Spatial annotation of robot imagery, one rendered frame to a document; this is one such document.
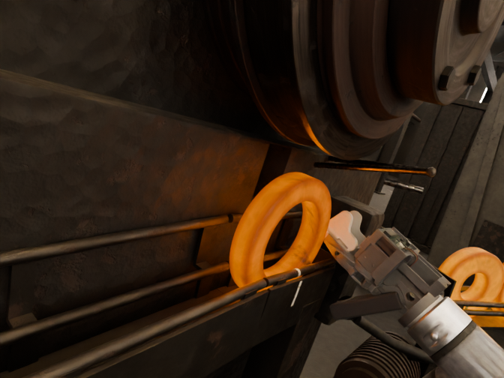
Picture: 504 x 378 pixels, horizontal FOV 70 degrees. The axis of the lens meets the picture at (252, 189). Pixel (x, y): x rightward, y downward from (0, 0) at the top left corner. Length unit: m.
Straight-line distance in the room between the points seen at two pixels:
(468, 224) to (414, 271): 2.63
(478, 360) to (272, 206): 0.31
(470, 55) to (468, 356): 0.37
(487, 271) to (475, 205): 2.29
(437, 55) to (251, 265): 0.30
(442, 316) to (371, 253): 0.12
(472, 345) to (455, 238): 2.70
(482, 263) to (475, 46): 0.46
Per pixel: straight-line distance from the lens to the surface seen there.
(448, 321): 0.54
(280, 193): 0.44
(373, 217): 0.68
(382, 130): 0.52
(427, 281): 0.57
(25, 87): 0.31
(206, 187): 0.44
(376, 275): 0.55
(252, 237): 0.43
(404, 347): 0.83
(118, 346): 0.33
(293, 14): 0.33
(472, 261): 0.85
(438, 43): 0.39
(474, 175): 3.22
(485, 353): 0.55
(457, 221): 3.23
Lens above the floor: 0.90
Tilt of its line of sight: 11 degrees down
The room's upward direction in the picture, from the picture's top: 18 degrees clockwise
